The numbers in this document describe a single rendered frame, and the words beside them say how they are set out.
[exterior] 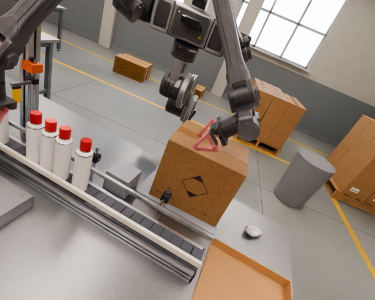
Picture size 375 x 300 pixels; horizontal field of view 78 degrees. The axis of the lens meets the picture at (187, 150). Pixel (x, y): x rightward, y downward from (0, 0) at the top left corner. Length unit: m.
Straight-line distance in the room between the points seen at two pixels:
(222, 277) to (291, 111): 3.46
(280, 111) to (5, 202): 3.74
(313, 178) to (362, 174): 1.16
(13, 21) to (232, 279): 0.98
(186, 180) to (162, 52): 5.69
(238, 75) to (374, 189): 3.69
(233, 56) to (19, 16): 0.55
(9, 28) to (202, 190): 0.73
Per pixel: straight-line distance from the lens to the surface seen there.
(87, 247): 0.81
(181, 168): 0.85
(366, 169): 3.98
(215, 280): 0.86
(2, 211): 0.84
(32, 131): 0.88
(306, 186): 3.00
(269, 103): 3.99
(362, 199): 4.26
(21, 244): 0.83
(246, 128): 0.63
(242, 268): 0.95
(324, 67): 6.39
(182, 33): 1.26
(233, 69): 0.69
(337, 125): 6.87
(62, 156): 0.84
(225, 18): 0.73
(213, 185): 0.86
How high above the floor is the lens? 1.51
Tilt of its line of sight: 29 degrees down
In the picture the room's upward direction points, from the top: 23 degrees clockwise
